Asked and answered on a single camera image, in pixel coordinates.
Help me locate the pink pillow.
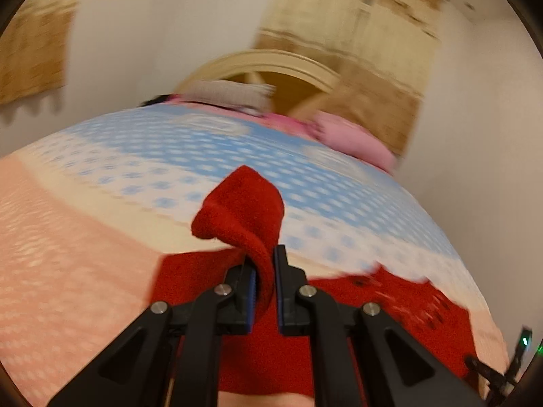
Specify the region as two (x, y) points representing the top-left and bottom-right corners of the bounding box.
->
(307, 110), (396, 173)

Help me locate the cream wooden headboard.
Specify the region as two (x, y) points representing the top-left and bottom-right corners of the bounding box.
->
(174, 49), (340, 119)

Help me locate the beige side curtain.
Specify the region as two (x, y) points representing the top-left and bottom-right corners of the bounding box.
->
(1, 0), (78, 104)

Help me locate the polka dot bed quilt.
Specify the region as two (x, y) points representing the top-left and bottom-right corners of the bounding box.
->
(1, 104), (508, 406)

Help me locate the pink bed sheet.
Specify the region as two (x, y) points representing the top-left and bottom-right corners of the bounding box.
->
(165, 96), (314, 141)

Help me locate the striped grey pillow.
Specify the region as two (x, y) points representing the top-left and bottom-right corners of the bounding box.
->
(181, 80), (275, 112)

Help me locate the beige patterned curtain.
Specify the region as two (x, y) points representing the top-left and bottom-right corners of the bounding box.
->
(254, 0), (444, 155)

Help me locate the red knitted sweater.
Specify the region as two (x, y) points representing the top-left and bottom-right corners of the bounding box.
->
(149, 166), (479, 397)

